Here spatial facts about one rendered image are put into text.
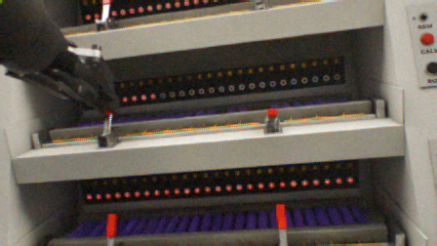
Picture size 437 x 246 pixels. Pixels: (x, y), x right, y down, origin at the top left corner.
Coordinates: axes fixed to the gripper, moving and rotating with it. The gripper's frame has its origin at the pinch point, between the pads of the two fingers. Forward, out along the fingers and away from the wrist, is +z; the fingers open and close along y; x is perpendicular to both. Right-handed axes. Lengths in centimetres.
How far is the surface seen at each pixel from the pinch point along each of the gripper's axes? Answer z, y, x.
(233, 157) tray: 2.4, 20.4, -10.8
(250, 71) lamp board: 13.6, 23.5, 8.6
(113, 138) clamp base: 2.7, 1.0, -5.9
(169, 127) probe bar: 6.7, 9.1, -3.6
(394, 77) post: 0.9, 44.6, -1.4
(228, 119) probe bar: 6.4, 19.5, -3.4
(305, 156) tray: 2.8, 30.9, -11.5
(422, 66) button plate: -0.4, 48.2, -0.7
